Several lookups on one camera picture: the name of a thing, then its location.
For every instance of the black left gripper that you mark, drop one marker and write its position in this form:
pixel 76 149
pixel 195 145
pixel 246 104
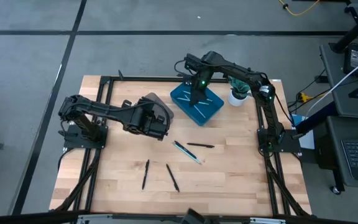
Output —
pixel 145 119

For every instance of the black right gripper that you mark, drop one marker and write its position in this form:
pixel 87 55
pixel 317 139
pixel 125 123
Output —
pixel 202 77

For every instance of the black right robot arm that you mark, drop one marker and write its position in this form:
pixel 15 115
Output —
pixel 244 74

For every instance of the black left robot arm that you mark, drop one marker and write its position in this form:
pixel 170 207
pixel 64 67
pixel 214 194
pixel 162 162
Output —
pixel 98 109

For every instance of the blue plastic bin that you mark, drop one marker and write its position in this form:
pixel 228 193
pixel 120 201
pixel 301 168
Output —
pixel 213 110

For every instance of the snake plant in white pot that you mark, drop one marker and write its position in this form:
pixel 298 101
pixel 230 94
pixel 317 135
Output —
pixel 238 93

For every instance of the black clamp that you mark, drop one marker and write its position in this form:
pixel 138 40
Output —
pixel 121 74

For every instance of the yellow plug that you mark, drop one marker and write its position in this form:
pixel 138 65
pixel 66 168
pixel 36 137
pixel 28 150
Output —
pixel 304 98

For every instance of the white and blue box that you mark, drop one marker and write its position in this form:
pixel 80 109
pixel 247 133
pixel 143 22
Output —
pixel 304 140

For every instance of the black diagonal pole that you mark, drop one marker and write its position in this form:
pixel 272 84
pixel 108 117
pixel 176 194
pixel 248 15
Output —
pixel 315 121
pixel 356 28

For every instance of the dark grey desk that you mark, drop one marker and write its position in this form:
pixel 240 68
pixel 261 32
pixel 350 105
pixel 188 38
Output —
pixel 334 149
pixel 328 62

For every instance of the black power brick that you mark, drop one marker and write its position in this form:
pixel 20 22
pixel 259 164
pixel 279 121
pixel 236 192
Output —
pixel 355 59

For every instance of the black caster wheel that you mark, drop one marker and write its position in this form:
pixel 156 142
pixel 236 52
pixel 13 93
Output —
pixel 336 190

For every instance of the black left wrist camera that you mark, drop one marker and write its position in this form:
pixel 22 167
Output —
pixel 162 129

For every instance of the silver metal bracket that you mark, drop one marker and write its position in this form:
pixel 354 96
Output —
pixel 95 218
pixel 267 221

